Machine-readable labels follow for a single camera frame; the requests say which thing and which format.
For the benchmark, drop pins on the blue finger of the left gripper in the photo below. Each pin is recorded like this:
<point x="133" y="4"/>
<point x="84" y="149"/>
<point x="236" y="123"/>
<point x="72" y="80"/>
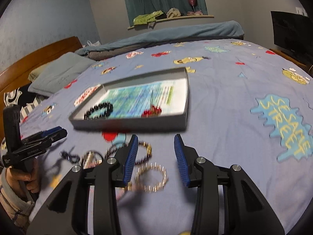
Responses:
<point x="53" y="140"/>
<point x="55" y="132"/>

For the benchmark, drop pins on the pink cloth on shelf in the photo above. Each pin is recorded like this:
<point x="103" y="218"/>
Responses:
<point x="196" y="13"/>

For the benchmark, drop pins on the silver ring bangle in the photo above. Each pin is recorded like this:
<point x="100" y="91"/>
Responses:
<point x="91" y="159"/>

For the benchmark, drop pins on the wooden window shelf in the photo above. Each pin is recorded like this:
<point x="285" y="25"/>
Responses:
<point x="172" y="19"/>

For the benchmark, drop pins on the left hand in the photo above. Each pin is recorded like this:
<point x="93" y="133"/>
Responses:
<point x="14" y="176"/>

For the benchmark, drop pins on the blue grey folded blanket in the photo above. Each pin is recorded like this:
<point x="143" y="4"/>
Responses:
<point x="210" y="31"/>

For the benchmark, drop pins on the grey cardboard box lid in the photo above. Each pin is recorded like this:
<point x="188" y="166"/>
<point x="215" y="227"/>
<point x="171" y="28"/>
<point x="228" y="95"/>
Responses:
<point x="148" y="124"/>

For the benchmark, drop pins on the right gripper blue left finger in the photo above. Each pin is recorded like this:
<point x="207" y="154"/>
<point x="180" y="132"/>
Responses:
<point x="129" y="160"/>

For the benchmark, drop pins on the wooden headboard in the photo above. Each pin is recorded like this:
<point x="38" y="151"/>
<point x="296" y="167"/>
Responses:
<point x="16" y="75"/>

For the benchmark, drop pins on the beige cloth on shelf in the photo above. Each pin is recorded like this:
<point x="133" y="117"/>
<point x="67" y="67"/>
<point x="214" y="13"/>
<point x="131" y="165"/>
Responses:
<point x="173" y="13"/>

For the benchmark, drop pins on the blue cartoon bed sheet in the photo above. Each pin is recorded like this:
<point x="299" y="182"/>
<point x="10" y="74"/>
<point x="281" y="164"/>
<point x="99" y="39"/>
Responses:
<point x="247" y="106"/>

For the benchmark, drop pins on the grey pillow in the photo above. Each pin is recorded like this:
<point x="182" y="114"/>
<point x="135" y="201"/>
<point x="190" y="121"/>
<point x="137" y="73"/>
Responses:
<point x="59" y="73"/>

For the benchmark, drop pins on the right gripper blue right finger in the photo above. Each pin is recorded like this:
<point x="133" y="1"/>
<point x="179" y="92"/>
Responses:
<point x="181" y="160"/>

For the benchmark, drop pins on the white wall hooks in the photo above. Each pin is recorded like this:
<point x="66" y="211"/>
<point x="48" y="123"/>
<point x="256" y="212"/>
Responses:
<point x="301" y="11"/>

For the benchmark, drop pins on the left sleeve cuff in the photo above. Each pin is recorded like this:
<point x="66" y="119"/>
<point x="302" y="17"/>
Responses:
<point x="16" y="208"/>

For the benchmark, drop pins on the black monitor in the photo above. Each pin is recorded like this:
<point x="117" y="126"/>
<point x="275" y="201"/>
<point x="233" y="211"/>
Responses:
<point x="293" y="32"/>

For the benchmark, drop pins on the black white patterned pillow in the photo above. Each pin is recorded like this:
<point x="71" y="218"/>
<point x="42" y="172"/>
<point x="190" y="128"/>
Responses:
<point x="23" y="98"/>

